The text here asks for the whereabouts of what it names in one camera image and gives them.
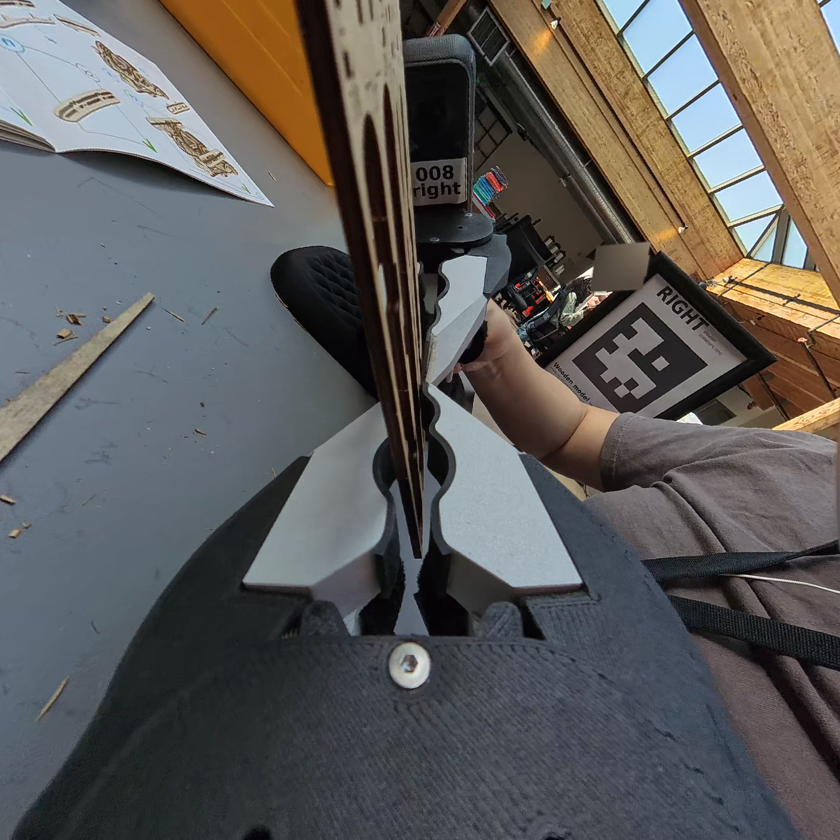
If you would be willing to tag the thin wood sliver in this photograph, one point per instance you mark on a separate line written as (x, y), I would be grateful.
(52, 699)

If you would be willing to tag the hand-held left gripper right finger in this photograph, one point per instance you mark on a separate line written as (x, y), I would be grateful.
(505, 518)

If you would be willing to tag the colourful stacked items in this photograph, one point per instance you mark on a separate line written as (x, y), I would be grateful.
(489, 185)

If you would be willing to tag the black quilted cushion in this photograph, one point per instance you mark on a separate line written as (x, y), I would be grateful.
(315, 295)

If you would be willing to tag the person's right forearm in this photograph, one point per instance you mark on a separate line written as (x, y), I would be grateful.
(551, 420)

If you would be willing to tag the framed right marker sign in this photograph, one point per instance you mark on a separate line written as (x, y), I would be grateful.
(630, 367)

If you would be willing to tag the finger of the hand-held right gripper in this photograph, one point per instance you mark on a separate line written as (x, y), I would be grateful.
(459, 308)

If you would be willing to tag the person's right hand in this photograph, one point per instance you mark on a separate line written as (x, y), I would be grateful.
(502, 348)

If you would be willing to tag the yellow storage bin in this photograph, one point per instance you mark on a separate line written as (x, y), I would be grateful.
(249, 52)

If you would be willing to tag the wall air vent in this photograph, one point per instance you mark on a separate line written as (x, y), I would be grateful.
(487, 36)

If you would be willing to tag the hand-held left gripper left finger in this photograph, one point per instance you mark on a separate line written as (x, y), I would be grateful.
(321, 525)

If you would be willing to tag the laser-cut wooden parts sheet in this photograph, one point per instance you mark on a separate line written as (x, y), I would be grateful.
(348, 131)

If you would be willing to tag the tapered wooden stick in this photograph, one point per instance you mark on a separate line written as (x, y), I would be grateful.
(65, 374)

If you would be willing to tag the printed instruction booklet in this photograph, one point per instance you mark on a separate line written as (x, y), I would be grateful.
(65, 65)

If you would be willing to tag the scattered wood chips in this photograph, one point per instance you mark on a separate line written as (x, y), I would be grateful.
(64, 334)

